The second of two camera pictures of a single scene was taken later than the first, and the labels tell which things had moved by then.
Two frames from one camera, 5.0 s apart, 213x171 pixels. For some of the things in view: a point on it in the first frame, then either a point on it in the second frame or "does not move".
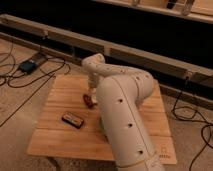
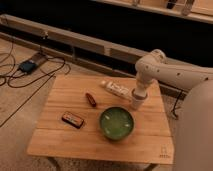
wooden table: [69, 124] does not move
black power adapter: [27, 67] does not move
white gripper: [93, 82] -> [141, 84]
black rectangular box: [72, 120] does not move
